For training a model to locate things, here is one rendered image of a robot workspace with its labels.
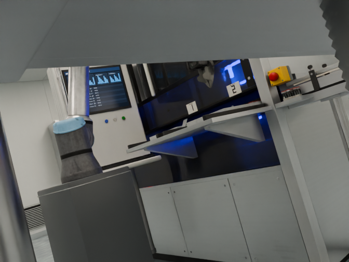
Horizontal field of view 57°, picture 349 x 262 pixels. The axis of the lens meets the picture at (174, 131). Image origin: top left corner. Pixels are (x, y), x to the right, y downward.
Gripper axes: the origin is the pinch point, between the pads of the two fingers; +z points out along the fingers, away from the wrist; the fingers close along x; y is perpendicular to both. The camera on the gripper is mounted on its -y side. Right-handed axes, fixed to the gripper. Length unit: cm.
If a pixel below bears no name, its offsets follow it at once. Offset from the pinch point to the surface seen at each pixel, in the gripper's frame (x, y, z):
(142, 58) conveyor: 83, 95, 20
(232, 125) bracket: 2.1, -3.7, 19.9
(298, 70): 12, -54, 1
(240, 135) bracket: 2.1, -7.1, 25.3
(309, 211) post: 12, -26, 67
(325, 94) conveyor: 31.0, -34.2, 18.1
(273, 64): 12.1, -33.4, -3.2
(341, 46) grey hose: 91, 88, 23
